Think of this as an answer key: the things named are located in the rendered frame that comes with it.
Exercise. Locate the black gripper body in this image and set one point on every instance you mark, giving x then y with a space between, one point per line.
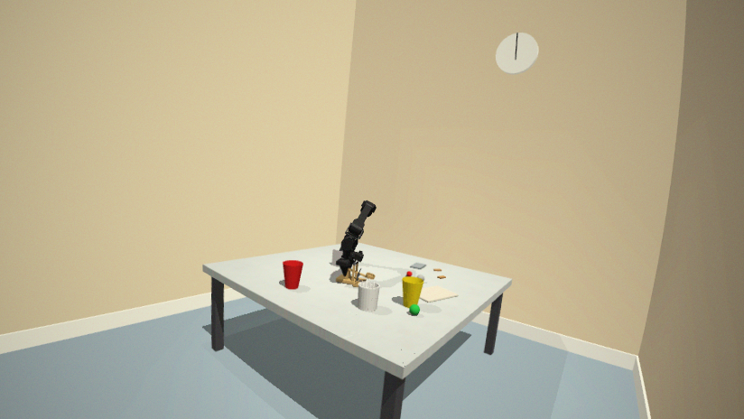
344 260

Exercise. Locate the red plastic cup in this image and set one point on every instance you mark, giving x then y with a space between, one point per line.
292 273

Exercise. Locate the grey open cylinder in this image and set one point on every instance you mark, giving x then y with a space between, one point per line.
368 295

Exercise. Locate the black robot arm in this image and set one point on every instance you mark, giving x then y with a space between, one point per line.
356 231

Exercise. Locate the olive-yellow open cup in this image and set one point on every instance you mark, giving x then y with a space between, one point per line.
412 287

